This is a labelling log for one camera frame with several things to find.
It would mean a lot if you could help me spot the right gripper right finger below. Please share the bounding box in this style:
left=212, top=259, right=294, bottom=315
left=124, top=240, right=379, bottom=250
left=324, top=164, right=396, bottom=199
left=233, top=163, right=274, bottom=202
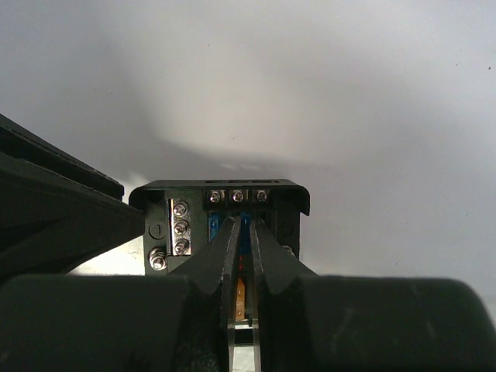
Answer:
left=250, top=221, right=495, bottom=371

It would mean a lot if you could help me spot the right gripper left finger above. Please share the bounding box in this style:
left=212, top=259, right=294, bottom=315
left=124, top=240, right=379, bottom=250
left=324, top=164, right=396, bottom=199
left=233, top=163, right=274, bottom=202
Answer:
left=1, top=218, right=241, bottom=371

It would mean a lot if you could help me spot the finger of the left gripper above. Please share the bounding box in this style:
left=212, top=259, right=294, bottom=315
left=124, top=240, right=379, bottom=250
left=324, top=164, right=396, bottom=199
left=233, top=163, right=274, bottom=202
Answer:
left=1, top=116, right=145, bottom=281

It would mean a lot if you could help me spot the orange fuse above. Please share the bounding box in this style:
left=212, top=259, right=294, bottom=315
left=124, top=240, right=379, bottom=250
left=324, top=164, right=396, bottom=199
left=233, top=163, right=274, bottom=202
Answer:
left=235, top=277, right=248, bottom=322

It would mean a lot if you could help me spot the black fuse box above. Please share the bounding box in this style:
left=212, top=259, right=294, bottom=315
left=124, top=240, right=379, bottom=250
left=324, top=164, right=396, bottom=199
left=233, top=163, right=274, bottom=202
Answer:
left=128, top=178, right=312, bottom=346

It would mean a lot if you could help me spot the blue fuse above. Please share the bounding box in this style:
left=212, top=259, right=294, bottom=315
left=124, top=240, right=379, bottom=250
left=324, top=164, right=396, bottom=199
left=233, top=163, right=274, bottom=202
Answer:
left=208, top=212, right=222, bottom=241
left=239, top=212, right=252, bottom=255

